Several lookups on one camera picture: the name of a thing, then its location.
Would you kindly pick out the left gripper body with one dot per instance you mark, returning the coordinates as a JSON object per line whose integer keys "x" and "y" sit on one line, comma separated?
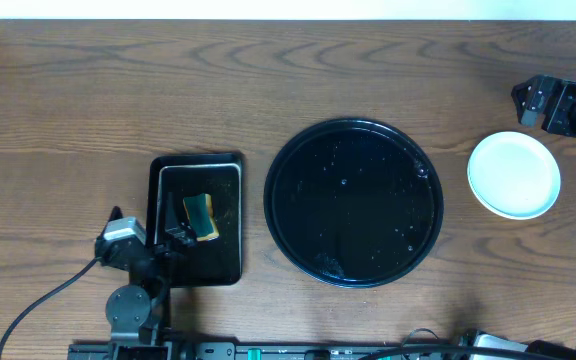
{"x": 147, "y": 245}

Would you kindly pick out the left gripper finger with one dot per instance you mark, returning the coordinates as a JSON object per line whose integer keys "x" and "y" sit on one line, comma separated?
{"x": 177, "y": 229}
{"x": 115, "y": 214}

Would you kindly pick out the green yellow sponge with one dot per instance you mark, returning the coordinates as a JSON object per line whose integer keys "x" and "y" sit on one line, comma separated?
{"x": 200, "y": 214}

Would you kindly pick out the light blue plate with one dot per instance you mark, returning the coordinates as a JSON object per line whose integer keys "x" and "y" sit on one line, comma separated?
{"x": 514, "y": 175}

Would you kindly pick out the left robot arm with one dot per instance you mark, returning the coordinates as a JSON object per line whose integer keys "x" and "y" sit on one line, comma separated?
{"x": 139, "y": 312}

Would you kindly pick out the black rectangular tray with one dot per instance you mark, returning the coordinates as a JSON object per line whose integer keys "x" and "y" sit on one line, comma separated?
{"x": 210, "y": 263}

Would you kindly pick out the round black tray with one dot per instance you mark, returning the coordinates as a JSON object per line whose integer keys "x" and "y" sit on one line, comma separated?
{"x": 354, "y": 203}

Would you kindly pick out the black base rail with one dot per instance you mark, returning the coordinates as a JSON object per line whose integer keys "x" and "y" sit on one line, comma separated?
{"x": 230, "y": 351}

